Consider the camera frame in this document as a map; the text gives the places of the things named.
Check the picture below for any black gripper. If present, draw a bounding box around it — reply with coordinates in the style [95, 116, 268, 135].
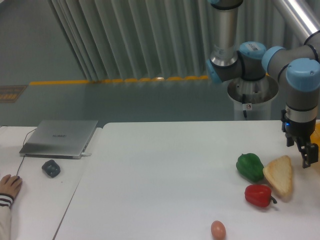
[281, 109, 319, 169]

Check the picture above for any triangular toast bread slice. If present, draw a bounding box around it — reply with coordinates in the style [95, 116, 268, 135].
[262, 155, 293, 198]

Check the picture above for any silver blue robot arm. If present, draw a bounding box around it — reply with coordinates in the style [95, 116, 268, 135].
[206, 0, 320, 168]

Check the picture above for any striped cuff sleeve forearm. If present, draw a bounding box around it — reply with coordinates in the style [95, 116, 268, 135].
[0, 193, 14, 240]

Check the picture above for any person's hand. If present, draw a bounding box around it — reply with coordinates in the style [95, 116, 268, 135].
[0, 174, 23, 199]

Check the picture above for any yellow plastic tray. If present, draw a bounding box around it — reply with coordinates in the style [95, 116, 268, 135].
[311, 121, 320, 173]

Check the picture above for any green bell pepper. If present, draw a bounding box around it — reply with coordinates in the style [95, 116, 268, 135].
[236, 153, 264, 183]

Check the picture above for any red bell pepper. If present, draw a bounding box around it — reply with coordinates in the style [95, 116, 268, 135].
[244, 184, 278, 208]

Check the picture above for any brown egg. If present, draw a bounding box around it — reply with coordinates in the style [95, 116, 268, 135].
[211, 220, 227, 240]

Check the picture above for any grey curtain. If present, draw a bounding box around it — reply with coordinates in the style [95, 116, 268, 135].
[47, 0, 320, 83]

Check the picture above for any white usb dongle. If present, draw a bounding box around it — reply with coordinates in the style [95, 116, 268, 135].
[81, 152, 92, 157]

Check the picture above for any silver closed laptop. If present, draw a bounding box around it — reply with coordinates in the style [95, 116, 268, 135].
[19, 120, 98, 159]

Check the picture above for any dark grey small case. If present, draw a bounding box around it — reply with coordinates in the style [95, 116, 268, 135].
[41, 159, 61, 178]

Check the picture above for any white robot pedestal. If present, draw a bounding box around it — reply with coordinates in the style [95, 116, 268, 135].
[227, 75, 279, 121]

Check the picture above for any black pedestal cable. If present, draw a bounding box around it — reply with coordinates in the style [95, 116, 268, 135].
[241, 93, 248, 119]

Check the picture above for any black mouse cable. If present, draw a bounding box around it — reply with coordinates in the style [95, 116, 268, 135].
[0, 124, 38, 177]

